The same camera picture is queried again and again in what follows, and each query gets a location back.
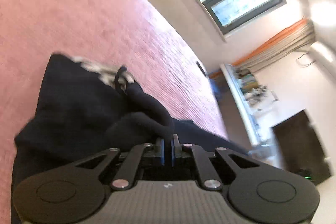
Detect navy striped track pants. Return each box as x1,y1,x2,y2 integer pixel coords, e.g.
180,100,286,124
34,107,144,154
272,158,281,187
11,54,244,223

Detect light blue desk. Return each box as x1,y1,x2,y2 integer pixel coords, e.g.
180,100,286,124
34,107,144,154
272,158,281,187
219,64,278,149

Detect black phone on bed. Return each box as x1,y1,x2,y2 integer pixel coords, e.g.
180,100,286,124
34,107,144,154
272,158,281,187
196,61,207,77

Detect orange beige curtain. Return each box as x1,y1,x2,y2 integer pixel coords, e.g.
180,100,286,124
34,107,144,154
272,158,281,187
231,18,315,73

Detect pink quilted bed cover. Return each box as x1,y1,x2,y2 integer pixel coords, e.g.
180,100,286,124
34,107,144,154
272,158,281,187
1,0,227,223

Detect wall mounted black television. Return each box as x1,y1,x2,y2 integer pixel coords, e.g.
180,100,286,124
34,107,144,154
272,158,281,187
272,110,331,185

